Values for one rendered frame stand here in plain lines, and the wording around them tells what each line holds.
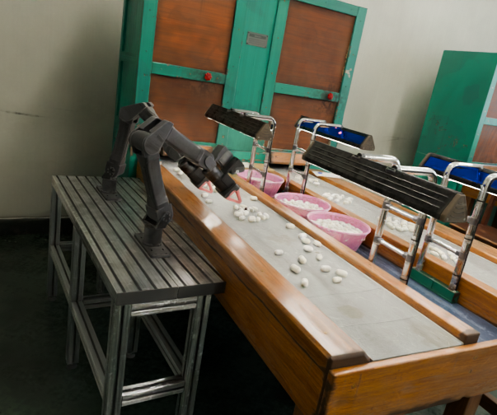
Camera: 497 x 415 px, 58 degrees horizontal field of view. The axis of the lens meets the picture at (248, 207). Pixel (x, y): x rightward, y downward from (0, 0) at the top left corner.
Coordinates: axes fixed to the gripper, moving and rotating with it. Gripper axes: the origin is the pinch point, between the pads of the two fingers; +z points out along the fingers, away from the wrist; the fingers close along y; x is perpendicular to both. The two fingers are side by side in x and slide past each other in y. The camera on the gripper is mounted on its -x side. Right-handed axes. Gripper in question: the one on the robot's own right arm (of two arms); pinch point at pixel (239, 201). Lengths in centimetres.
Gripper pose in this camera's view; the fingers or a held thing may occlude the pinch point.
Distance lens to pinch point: 175.2
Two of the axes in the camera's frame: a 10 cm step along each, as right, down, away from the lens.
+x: -7.0, 7.1, -0.8
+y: -4.3, -3.3, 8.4
